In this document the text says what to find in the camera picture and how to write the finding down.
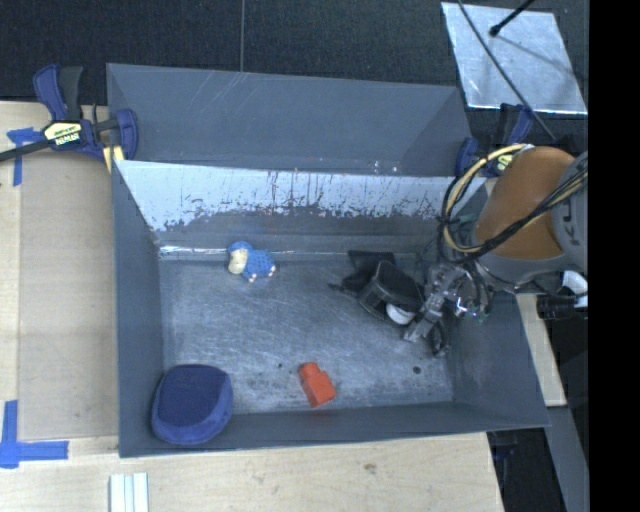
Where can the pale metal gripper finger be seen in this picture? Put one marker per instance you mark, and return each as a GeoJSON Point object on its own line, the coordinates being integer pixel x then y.
{"type": "Point", "coordinates": [424, 320]}
{"type": "Point", "coordinates": [440, 340]}

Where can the small white round object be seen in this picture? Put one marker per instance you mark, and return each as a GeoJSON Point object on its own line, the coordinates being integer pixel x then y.
{"type": "Point", "coordinates": [400, 315]}

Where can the black boxy plastic object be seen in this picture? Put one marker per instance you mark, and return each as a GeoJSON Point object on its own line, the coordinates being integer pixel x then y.
{"type": "Point", "coordinates": [387, 287]}

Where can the grey metal bin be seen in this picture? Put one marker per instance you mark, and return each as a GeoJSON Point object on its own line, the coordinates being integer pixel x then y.
{"type": "Point", "coordinates": [310, 325]}

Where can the red plastic block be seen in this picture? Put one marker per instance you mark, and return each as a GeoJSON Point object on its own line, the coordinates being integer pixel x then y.
{"type": "Point", "coordinates": [317, 386]}

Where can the blue toy sheep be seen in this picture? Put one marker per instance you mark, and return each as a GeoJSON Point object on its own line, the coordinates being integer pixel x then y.
{"type": "Point", "coordinates": [255, 262]}

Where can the dark blue rounded cushion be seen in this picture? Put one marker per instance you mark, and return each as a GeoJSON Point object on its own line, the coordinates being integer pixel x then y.
{"type": "Point", "coordinates": [192, 404]}

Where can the pale wood flat board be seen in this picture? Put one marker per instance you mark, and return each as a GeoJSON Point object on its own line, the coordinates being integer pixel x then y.
{"type": "Point", "coordinates": [65, 300]}

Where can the black cylinder on white bracket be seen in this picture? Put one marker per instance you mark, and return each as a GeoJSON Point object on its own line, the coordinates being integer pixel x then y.
{"type": "Point", "coordinates": [555, 302]}

